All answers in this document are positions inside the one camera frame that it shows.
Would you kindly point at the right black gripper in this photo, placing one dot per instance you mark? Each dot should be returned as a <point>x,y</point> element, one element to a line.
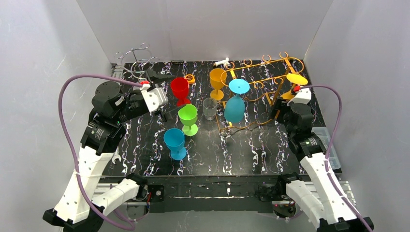
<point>277,108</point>

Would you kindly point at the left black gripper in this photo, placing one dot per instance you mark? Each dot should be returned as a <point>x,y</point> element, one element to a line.
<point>165,113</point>

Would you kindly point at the orange wine glass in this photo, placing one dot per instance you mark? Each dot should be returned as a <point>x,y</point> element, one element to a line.
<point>217,80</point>
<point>297,81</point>

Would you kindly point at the gold wire glass rack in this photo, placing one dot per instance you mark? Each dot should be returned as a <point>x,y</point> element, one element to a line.
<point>294,65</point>

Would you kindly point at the blue wine glass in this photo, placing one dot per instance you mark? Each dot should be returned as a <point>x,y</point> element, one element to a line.
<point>175,140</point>

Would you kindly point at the teal wine glass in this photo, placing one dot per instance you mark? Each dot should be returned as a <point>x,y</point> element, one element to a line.
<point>235,107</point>

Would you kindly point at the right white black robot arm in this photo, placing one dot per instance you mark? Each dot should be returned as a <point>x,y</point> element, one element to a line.
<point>330,210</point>

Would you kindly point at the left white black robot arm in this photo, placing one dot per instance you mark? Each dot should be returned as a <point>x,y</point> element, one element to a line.
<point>115,102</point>

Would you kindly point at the red plastic wine glass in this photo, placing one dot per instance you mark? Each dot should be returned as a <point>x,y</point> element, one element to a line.
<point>180,89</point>

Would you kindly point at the green plastic wine glass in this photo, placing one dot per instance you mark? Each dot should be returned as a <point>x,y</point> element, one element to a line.
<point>188,117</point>

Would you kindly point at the silver round glass rack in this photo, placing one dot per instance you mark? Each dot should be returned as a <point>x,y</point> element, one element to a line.
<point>142,60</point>

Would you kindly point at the clear glass tumbler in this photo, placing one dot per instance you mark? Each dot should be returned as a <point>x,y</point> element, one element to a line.
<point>209,108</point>

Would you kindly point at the white small fitting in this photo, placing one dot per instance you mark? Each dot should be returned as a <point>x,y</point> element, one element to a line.
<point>225,63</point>

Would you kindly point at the silver wrench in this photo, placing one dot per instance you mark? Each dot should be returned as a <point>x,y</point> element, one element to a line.
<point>116,158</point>

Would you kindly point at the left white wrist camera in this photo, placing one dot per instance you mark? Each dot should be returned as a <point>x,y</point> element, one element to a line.
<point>155,98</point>

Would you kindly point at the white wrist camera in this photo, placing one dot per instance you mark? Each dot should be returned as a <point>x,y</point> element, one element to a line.
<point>155,98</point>
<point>302,95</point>

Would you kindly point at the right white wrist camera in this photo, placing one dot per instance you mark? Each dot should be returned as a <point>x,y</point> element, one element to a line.
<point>302,95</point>

